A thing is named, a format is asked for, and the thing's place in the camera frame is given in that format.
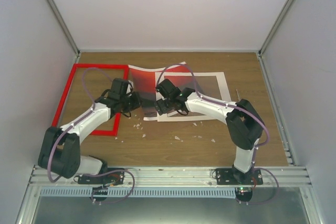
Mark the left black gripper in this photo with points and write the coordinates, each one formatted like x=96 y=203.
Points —
x=138 y=102

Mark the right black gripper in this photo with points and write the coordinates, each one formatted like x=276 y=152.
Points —
x=161 y=108

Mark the red sunset photo print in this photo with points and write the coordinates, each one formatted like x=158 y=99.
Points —
x=145 y=81

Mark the red photo frame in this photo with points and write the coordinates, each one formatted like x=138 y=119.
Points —
x=76 y=66

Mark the white mat board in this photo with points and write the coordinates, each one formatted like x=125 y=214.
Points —
x=212 y=84

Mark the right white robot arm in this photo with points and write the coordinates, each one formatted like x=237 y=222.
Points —
x=246 y=128

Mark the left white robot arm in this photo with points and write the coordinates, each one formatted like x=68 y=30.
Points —
x=60 y=153

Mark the white shard pile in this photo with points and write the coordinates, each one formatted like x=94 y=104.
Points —
x=138 y=125

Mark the aluminium front rail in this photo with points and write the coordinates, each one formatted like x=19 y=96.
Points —
x=289 y=176

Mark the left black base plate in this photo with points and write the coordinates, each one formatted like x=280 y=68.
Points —
x=113 y=176

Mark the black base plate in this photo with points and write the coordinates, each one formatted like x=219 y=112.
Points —
x=232 y=176
x=113 y=176

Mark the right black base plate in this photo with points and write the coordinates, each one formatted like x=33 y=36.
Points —
x=232 y=176

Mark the grey slotted cable duct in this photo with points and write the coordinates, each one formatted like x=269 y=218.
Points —
x=140 y=192

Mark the left aluminium corner post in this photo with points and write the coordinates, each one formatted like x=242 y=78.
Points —
x=59 y=19

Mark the aluminium corner post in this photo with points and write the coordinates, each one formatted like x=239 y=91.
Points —
x=280 y=18
x=59 y=19

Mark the right aluminium corner post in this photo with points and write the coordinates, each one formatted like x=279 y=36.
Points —
x=280 y=18

